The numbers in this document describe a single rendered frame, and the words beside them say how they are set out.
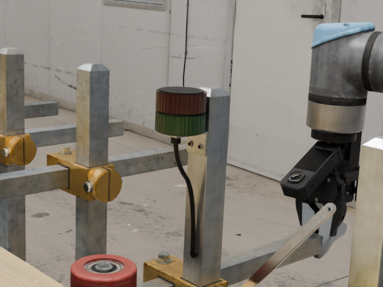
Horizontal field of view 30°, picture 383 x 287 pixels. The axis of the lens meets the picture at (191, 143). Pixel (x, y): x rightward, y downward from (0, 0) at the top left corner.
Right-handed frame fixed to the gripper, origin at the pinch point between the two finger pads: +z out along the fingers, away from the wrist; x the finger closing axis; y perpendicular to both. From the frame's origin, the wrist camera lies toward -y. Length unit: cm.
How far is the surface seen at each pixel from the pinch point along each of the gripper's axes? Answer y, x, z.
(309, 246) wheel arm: -3.9, -1.6, -2.3
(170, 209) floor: 160, 219, 83
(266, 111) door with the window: 256, 237, 40
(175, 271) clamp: -30.4, -0.1, -4.4
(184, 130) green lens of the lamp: -35.7, -6.6, -25.3
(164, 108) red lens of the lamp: -37.1, -4.6, -27.7
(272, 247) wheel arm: -11.1, -0.3, -3.4
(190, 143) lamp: -31.7, -3.4, -22.6
